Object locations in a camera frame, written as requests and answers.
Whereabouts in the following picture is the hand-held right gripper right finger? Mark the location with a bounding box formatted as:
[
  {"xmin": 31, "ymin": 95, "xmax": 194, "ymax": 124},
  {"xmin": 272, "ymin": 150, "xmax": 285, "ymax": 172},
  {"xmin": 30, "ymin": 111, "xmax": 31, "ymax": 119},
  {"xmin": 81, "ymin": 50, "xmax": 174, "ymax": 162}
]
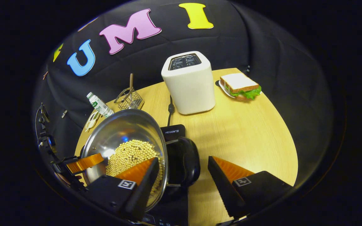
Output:
[{"xmin": 208, "ymin": 156, "xmax": 295, "ymax": 220}]

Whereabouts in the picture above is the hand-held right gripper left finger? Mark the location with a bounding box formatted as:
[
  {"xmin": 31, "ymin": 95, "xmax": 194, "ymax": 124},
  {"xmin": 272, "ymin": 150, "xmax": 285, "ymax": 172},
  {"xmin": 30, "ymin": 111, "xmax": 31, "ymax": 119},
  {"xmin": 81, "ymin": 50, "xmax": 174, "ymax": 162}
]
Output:
[{"xmin": 85, "ymin": 157, "xmax": 160, "ymax": 222}]

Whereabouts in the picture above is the pile of yellow soybeans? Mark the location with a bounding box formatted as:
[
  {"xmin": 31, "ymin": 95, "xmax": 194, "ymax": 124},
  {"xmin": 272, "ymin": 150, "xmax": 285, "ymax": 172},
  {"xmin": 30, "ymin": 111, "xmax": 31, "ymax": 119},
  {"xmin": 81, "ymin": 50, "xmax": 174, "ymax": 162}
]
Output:
[{"xmin": 106, "ymin": 140, "xmax": 164, "ymax": 201}]

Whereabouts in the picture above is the steel pot with black handles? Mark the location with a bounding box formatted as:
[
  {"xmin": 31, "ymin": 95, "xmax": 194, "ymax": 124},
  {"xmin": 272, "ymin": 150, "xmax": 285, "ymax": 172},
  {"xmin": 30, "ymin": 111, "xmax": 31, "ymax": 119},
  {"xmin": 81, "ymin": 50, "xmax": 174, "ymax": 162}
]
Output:
[{"xmin": 80, "ymin": 109, "xmax": 201, "ymax": 212}]

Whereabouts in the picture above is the black induction cooktop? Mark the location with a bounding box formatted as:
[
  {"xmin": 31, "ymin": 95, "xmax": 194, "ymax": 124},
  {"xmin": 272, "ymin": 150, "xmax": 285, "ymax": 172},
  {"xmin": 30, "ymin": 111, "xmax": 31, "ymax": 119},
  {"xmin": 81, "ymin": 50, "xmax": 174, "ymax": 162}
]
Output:
[{"xmin": 142, "ymin": 124, "xmax": 189, "ymax": 226}]

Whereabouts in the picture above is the white divided dish with beans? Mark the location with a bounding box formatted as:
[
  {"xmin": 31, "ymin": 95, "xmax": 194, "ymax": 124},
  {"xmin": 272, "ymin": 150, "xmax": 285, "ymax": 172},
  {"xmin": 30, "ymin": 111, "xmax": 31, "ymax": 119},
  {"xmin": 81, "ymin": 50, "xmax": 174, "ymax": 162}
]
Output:
[{"xmin": 85, "ymin": 111, "xmax": 101, "ymax": 132}]

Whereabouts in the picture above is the white drink bottle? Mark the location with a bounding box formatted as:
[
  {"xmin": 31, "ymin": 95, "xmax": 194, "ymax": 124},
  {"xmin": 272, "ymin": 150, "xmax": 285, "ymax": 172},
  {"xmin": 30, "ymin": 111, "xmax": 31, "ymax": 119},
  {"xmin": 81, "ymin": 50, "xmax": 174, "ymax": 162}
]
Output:
[{"xmin": 86, "ymin": 92, "xmax": 115, "ymax": 118}]

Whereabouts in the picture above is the small white plate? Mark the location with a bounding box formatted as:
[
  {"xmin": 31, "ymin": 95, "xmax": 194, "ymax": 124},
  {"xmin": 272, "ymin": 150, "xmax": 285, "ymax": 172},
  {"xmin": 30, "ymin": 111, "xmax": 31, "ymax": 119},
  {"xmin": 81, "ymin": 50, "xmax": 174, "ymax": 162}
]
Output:
[{"xmin": 218, "ymin": 80, "xmax": 236, "ymax": 99}]

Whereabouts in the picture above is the white toaster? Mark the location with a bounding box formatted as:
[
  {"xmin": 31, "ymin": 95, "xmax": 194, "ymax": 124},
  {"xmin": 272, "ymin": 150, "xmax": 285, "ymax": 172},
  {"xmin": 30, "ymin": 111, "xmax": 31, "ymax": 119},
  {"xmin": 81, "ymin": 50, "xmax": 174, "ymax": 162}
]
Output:
[{"xmin": 161, "ymin": 51, "xmax": 216, "ymax": 115}]

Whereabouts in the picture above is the sandwich with lettuce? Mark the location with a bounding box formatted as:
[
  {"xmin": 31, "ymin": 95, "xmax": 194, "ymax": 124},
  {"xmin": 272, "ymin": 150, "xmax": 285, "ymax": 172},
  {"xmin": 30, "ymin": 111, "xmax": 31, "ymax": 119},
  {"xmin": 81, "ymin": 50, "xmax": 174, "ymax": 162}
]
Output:
[{"xmin": 220, "ymin": 73, "xmax": 262, "ymax": 101}]

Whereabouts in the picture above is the wire mesh basket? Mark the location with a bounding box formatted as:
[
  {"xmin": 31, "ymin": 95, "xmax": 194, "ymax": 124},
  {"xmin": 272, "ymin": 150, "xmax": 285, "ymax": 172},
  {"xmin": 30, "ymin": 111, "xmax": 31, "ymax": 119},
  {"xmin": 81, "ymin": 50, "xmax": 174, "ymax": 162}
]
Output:
[{"xmin": 114, "ymin": 87, "xmax": 144, "ymax": 110}]

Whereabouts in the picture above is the toaster power cable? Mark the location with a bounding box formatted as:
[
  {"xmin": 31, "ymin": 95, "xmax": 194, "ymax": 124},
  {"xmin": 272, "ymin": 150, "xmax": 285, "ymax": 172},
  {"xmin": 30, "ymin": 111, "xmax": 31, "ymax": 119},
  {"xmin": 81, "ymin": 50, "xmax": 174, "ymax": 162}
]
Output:
[{"xmin": 167, "ymin": 95, "xmax": 175, "ymax": 126}]

